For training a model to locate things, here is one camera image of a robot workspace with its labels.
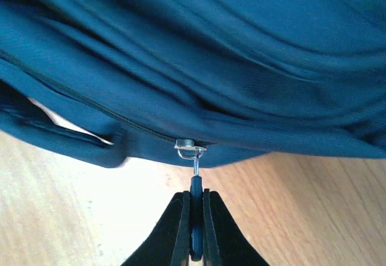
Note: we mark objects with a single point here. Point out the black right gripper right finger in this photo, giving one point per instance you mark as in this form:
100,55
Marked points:
223,242

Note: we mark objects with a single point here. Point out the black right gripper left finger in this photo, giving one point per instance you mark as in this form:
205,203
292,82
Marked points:
168,242

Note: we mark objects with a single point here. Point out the navy blue backpack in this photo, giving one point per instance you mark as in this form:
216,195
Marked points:
194,82

